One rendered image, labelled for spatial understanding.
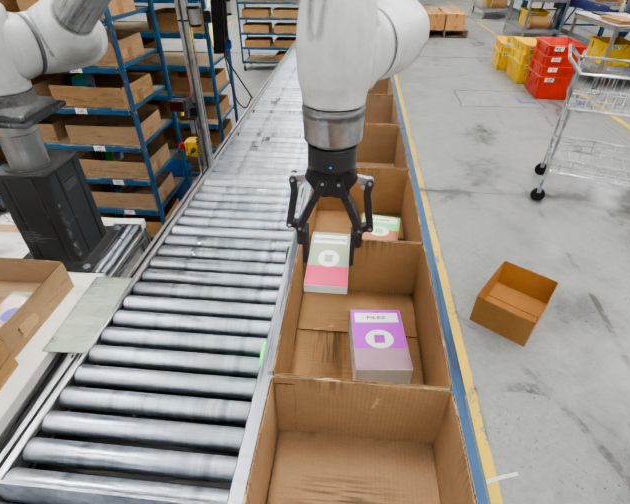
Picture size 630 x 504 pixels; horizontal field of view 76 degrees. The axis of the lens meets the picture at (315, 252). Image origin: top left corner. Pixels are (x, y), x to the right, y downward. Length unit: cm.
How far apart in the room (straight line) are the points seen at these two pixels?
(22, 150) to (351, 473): 122
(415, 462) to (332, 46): 67
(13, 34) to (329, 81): 99
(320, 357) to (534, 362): 152
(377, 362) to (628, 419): 160
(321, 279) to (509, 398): 151
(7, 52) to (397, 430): 127
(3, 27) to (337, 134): 100
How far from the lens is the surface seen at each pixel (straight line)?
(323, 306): 101
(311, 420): 78
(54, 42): 140
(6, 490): 107
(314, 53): 55
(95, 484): 102
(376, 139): 168
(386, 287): 105
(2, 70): 137
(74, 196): 151
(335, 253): 75
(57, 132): 269
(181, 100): 187
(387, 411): 74
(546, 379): 223
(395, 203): 136
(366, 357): 83
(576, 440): 210
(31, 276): 153
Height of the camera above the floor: 161
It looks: 38 degrees down
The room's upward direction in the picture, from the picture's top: straight up
